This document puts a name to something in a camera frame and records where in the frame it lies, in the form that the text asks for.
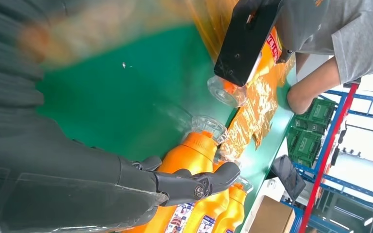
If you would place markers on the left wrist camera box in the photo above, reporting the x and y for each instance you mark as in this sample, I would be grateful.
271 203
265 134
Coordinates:
244 41

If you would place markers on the white table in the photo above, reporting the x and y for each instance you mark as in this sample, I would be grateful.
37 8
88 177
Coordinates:
263 191

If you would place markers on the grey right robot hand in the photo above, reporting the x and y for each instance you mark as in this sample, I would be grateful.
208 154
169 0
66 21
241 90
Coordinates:
61 180

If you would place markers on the green plastic crate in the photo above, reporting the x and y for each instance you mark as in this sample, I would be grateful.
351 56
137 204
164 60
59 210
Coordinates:
305 146
321 111
302 123

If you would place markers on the black tablet on stand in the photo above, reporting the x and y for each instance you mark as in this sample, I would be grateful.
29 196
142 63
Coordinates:
289 177

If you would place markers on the blue red shelving rack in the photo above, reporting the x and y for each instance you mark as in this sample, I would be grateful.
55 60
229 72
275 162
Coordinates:
329 154

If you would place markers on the brown cardboard box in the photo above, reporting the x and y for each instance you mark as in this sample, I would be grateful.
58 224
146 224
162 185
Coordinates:
270 215

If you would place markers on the person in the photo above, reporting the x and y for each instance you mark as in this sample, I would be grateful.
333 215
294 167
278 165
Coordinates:
350 32

